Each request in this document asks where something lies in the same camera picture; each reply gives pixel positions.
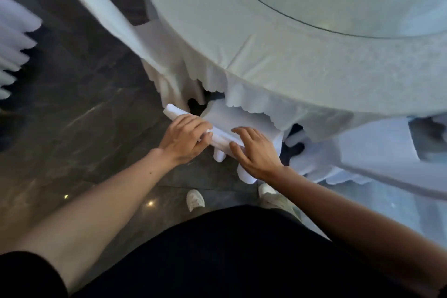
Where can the person's right hand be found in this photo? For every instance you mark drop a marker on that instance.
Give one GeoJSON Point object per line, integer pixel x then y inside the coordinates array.
{"type": "Point", "coordinates": [260, 158]}

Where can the person's left hand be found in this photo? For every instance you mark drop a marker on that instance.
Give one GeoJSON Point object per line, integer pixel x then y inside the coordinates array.
{"type": "Point", "coordinates": [180, 142]}

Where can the person's right thumb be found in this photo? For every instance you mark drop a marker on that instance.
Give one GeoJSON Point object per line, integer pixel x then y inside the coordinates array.
{"type": "Point", "coordinates": [236, 152]}

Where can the person's left thumb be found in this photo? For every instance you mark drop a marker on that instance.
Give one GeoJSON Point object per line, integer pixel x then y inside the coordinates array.
{"type": "Point", "coordinates": [204, 142]}

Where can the white covered chair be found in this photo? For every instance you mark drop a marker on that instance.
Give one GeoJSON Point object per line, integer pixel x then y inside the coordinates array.
{"type": "Point", "coordinates": [222, 137]}
{"type": "Point", "coordinates": [366, 154]}
{"type": "Point", "coordinates": [101, 8]}

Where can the person's right forearm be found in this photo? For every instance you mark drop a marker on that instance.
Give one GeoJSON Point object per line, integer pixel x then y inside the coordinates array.
{"type": "Point", "coordinates": [349, 224]}

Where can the person's left forearm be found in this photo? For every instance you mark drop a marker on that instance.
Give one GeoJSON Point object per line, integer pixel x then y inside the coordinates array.
{"type": "Point", "coordinates": [90, 203]}

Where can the person's white right shoe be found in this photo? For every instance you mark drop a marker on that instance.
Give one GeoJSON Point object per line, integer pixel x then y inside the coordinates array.
{"type": "Point", "coordinates": [267, 192]}

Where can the person's white shoe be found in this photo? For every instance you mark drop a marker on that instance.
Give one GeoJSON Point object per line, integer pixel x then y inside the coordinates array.
{"type": "Point", "coordinates": [267, 192]}
{"type": "Point", "coordinates": [195, 200]}

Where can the person's white left shoe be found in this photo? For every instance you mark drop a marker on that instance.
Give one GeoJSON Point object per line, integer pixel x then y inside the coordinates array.
{"type": "Point", "coordinates": [195, 200]}

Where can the white tablecloth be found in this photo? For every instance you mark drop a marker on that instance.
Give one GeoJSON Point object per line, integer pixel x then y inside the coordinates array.
{"type": "Point", "coordinates": [296, 70]}

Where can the person's black shirt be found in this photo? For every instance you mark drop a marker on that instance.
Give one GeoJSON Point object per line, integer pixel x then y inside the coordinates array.
{"type": "Point", "coordinates": [227, 256]}

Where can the white pleated chair cover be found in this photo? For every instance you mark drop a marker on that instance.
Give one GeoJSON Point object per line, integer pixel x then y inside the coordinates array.
{"type": "Point", "coordinates": [14, 46]}

